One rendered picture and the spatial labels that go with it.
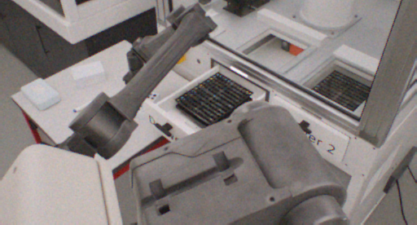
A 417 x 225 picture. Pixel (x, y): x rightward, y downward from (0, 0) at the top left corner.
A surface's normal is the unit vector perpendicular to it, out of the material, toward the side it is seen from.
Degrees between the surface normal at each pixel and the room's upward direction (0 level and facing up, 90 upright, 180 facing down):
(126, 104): 48
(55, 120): 0
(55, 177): 42
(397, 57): 90
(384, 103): 90
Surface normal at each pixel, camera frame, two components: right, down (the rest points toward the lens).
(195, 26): 0.52, -0.14
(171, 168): -0.22, -0.66
